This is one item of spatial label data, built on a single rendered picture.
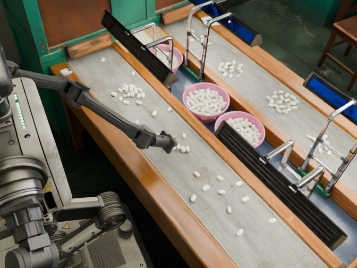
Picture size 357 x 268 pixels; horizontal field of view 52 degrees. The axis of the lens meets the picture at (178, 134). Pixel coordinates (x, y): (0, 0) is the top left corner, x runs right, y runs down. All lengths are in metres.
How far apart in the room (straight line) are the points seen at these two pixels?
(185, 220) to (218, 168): 0.34
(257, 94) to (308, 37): 2.08
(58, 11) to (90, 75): 0.39
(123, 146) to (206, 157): 0.42
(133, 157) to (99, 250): 0.48
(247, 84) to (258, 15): 2.18
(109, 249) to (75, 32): 1.25
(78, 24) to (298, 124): 1.38
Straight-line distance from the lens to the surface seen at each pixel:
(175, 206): 1.66
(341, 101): 1.82
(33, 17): 2.18
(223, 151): 1.86
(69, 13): 2.27
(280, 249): 1.68
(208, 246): 1.59
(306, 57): 3.94
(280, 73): 2.38
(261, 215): 1.73
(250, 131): 2.02
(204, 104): 2.11
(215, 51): 2.48
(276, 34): 4.14
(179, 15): 2.65
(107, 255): 1.89
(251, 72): 2.37
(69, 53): 2.32
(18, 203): 0.97
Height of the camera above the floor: 2.21
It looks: 49 degrees down
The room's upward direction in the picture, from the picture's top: 5 degrees clockwise
